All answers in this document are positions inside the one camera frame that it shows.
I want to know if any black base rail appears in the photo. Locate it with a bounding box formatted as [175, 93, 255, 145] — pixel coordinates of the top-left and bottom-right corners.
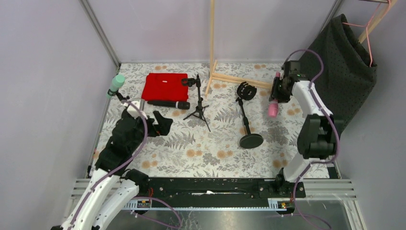
[126, 177, 306, 211]

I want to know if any pink microphone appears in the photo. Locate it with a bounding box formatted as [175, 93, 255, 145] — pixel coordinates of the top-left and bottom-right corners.
[267, 71, 282, 118]

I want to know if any floral table mat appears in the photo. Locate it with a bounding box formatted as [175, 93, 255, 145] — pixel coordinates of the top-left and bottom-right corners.
[89, 62, 330, 179]

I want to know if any round-base mic stand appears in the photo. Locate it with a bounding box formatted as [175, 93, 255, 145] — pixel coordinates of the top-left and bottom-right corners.
[107, 90, 130, 102]
[236, 81, 264, 149]

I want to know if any pink clothes hanger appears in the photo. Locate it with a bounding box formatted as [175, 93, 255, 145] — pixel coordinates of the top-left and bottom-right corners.
[342, 0, 397, 67]

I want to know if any wooden clothes rack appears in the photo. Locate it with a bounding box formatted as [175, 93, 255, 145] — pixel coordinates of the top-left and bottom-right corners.
[204, 0, 399, 96]

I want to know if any mint green microphone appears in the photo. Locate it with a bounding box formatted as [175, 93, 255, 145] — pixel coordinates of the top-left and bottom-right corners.
[106, 74, 125, 99]

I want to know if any black tripod mic stand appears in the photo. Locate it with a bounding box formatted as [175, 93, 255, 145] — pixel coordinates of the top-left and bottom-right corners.
[181, 74, 211, 132]

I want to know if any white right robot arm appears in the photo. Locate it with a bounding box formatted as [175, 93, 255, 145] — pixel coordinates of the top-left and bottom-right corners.
[268, 61, 339, 194]

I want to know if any red folded cloth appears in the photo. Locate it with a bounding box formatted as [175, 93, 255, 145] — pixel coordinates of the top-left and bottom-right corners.
[141, 73, 189, 102]

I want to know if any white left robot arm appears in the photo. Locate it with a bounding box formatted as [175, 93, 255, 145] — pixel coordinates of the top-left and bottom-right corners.
[52, 111, 173, 230]

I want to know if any dark dotted hanging garment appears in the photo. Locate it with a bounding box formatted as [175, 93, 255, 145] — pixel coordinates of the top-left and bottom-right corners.
[308, 14, 377, 132]

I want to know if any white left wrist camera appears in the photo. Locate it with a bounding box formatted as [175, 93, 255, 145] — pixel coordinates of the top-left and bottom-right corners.
[122, 99, 147, 118]

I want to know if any black microphone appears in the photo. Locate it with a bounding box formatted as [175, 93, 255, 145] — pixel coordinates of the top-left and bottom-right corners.
[147, 100, 191, 110]

